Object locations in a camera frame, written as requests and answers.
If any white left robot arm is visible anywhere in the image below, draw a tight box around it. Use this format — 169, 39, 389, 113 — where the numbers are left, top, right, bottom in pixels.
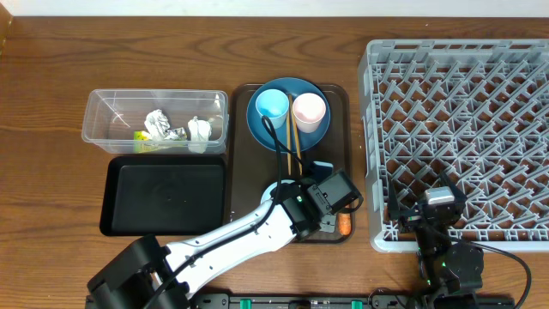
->
166, 180, 347, 298

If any black food waste tray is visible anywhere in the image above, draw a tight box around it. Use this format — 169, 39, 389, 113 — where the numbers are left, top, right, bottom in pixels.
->
100, 154, 226, 237

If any light blue bowl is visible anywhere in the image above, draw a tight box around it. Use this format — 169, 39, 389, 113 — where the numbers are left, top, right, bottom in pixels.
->
260, 179, 293, 203

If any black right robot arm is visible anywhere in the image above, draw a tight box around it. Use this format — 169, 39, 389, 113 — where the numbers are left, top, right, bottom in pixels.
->
388, 173, 484, 309

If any brown serving tray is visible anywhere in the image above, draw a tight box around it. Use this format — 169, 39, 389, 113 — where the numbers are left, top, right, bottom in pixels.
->
227, 83, 352, 220

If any pink cup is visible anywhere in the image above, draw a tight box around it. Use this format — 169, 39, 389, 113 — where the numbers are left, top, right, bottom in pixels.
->
293, 93, 327, 133

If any orange carrot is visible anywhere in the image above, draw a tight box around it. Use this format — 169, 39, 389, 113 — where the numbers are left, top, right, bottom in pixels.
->
337, 212, 352, 236

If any yellow green wrapper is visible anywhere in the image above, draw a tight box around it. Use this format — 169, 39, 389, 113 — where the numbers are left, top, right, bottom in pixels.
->
133, 128, 188, 153

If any crumpled silver foil ball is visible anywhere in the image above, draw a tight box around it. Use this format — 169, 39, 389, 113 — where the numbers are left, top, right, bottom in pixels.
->
144, 109, 170, 141

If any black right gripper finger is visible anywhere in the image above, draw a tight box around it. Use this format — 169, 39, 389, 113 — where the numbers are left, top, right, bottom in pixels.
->
387, 180, 401, 221
438, 171, 467, 202

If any dark blue plate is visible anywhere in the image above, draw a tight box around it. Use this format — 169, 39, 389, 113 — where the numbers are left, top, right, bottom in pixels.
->
246, 77, 331, 151

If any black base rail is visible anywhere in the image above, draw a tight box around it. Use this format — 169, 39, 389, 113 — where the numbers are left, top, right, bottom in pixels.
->
85, 292, 516, 309

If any grey dishwasher rack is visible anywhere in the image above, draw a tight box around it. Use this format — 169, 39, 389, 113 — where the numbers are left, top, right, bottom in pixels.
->
358, 39, 548, 253

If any light blue cup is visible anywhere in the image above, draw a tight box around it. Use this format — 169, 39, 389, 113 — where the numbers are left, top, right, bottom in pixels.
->
256, 89, 289, 129

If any clear plastic waste bin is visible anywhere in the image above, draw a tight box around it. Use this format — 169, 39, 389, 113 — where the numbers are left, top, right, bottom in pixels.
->
81, 89, 229, 155

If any white tissue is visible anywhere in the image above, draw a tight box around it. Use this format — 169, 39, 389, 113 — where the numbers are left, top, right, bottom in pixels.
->
188, 116, 212, 154

